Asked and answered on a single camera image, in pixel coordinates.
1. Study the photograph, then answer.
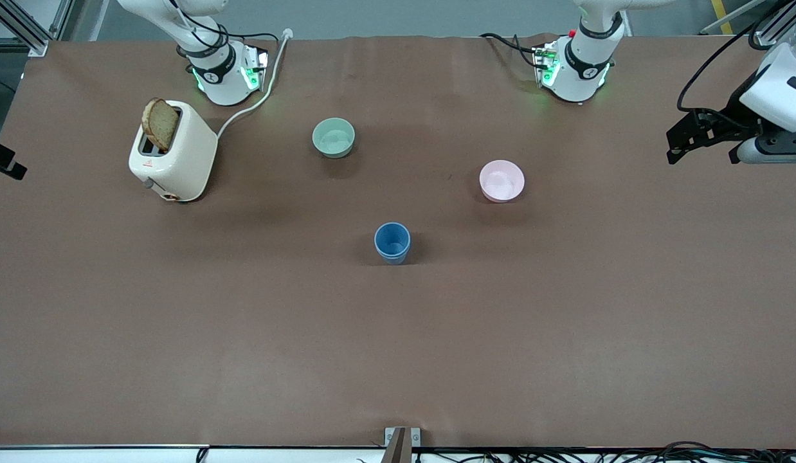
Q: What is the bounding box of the brown bread slice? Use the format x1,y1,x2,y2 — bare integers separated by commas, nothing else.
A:
141,98,180,153

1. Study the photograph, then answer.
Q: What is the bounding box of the cream white toaster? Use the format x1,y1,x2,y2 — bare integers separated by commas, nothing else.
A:
129,100,219,203

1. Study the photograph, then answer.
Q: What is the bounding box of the green bowl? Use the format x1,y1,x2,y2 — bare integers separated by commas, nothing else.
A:
311,117,357,159

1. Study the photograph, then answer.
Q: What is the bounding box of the brown table cover sheet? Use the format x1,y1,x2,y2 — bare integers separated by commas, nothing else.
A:
0,33,796,449

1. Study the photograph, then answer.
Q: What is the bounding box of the aluminium frame profile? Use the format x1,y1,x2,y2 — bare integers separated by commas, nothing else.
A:
0,0,74,57
699,0,796,39

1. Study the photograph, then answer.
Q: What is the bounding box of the black left base cable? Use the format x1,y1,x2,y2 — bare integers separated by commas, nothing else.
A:
480,32,548,69

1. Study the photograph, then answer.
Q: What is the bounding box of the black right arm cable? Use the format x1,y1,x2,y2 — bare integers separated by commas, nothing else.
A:
169,0,280,60

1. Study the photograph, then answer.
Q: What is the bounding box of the white toaster power cable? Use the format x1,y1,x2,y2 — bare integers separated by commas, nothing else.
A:
216,28,293,139

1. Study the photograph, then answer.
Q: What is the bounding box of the black floor cable bundle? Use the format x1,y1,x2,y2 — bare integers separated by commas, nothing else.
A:
412,440,796,463

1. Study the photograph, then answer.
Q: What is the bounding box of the metal table edge bracket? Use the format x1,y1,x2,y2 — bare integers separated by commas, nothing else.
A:
384,427,422,448

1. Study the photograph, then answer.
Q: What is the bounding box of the brown post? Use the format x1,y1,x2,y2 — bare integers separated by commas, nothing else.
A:
385,429,412,463

